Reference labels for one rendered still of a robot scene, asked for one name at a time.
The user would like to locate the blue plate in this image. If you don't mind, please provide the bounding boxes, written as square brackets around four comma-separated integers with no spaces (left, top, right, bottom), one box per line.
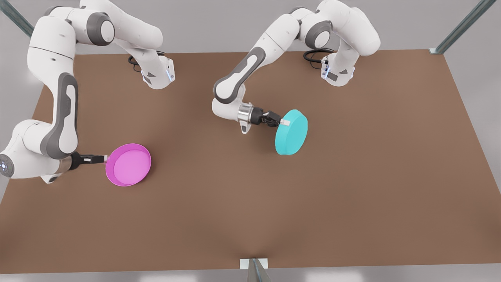
[275,109,308,155]

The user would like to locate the pink plate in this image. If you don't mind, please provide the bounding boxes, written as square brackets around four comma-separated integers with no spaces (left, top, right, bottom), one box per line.
[105,143,152,187]

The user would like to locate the black cable loop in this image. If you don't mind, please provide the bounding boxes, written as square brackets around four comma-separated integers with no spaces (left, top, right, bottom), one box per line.
[303,48,335,72]
[128,51,166,73]

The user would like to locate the silver frame post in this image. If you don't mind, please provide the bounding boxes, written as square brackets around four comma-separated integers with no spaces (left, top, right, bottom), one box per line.
[429,0,497,54]
[240,258,272,282]
[0,0,35,38]

